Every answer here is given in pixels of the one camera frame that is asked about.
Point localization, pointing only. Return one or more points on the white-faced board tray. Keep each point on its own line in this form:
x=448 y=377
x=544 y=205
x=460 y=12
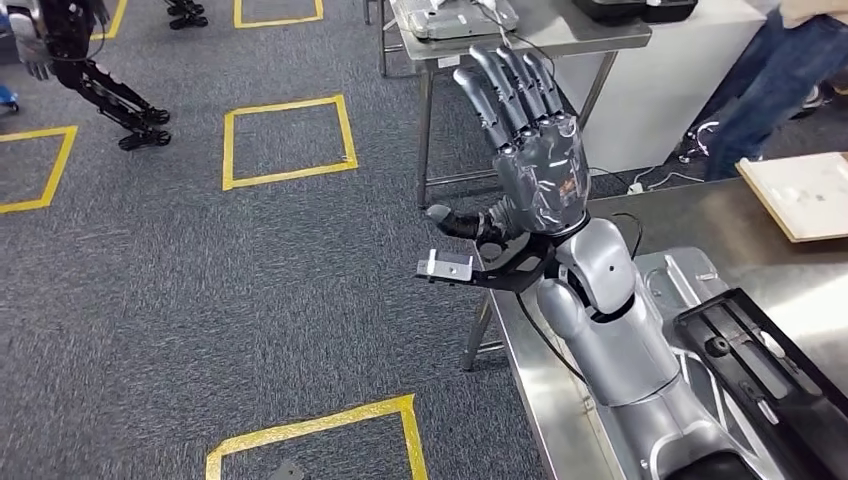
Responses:
x=802 y=195

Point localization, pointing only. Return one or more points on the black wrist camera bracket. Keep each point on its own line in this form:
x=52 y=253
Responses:
x=513 y=272

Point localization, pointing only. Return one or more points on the steel workbench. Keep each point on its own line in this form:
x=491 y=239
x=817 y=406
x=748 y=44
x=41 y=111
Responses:
x=729 y=218

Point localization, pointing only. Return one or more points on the black plastic frame part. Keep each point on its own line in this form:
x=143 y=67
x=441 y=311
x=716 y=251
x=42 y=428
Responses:
x=828 y=437

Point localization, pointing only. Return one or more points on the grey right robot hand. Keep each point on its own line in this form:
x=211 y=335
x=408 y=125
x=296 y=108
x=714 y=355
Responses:
x=543 y=179

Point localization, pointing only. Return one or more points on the black humanoid robot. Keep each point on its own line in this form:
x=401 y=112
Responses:
x=99 y=93

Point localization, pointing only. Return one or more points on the black foam tray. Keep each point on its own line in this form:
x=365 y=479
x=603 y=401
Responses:
x=629 y=10

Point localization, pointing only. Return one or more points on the person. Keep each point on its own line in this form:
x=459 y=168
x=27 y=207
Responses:
x=762 y=86

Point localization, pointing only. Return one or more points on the steel side table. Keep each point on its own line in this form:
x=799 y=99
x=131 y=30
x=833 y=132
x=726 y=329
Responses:
x=530 y=33

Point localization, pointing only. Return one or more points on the silver flat device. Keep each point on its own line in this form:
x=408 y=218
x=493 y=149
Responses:
x=450 y=20

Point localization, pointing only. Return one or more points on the stamped aluminium panel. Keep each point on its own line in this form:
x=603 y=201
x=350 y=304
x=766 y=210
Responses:
x=676 y=272

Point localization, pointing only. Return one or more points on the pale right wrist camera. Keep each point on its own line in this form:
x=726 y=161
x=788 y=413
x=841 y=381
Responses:
x=447 y=267

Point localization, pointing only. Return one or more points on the black robot feet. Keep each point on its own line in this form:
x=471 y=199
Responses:
x=185 y=20

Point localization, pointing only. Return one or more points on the white side panel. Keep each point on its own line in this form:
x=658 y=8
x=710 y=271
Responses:
x=649 y=99

